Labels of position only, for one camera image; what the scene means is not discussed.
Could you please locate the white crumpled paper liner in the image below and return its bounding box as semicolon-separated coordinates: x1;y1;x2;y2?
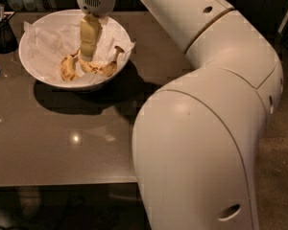
23;12;136;85

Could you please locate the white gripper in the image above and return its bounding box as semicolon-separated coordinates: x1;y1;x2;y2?
77;0;116;61

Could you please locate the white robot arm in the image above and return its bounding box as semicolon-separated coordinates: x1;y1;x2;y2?
132;0;283;230

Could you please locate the white ceramic bowl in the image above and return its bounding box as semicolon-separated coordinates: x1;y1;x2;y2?
18;9;132;92

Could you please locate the short spotted yellow banana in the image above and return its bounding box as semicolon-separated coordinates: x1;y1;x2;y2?
60;54;79;81

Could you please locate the black mesh utensil holder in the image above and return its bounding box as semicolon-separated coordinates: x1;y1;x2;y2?
0;12;18;54

